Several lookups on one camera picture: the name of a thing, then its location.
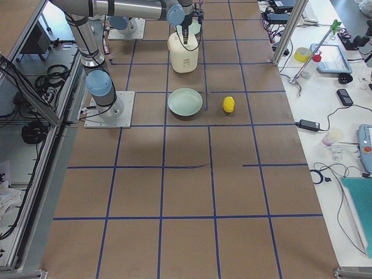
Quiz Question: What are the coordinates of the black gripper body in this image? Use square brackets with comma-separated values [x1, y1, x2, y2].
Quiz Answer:
[181, 5, 203, 37]

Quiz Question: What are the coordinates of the white rice cooker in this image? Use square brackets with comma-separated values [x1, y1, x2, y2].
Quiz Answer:
[167, 32, 199, 73]

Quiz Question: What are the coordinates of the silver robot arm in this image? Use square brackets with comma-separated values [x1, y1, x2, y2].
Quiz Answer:
[51, 1, 204, 117]
[109, 16, 138, 34]

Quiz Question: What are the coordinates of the far light green plate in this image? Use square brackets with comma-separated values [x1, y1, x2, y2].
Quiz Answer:
[189, 20, 201, 36]

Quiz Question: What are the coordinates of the light green plate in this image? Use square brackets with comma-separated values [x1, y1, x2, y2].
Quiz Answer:
[167, 88, 203, 117]
[189, 20, 201, 36]

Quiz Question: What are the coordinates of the near light green plate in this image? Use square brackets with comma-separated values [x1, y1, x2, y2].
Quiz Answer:
[167, 88, 203, 117]

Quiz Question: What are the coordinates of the yellow toy potato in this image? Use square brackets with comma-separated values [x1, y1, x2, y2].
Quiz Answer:
[222, 96, 235, 113]

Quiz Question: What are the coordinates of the black power brick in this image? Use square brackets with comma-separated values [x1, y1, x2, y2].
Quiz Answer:
[266, 13, 290, 24]

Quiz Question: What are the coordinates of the metal rod stand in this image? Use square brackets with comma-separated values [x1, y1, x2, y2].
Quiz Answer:
[288, 20, 341, 96]

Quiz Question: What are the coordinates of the yellow tape roll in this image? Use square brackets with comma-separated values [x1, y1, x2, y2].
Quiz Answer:
[294, 47, 312, 63]

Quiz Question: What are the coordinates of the red capped bottle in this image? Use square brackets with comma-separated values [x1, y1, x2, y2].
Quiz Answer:
[301, 52, 322, 80]

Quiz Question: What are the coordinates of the black power adapter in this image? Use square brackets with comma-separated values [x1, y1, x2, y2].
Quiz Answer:
[295, 119, 320, 132]

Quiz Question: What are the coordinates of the blue teach pendant tablet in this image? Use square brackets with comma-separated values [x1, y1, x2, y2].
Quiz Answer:
[317, 44, 353, 74]

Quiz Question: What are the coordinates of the black phone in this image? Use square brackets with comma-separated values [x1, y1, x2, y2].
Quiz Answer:
[337, 89, 353, 106]

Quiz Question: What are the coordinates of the white plastic cup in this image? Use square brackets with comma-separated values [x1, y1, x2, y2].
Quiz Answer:
[321, 128, 344, 146]

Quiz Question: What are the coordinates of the teal cutting mat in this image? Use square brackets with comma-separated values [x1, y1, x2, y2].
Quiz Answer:
[342, 178, 371, 258]

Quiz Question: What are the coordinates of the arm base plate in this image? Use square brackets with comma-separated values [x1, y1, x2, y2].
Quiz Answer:
[108, 16, 146, 41]
[84, 91, 135, 128]

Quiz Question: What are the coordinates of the aluminium frame post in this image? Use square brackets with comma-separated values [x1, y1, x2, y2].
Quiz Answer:
[271, 0, 308, 66]

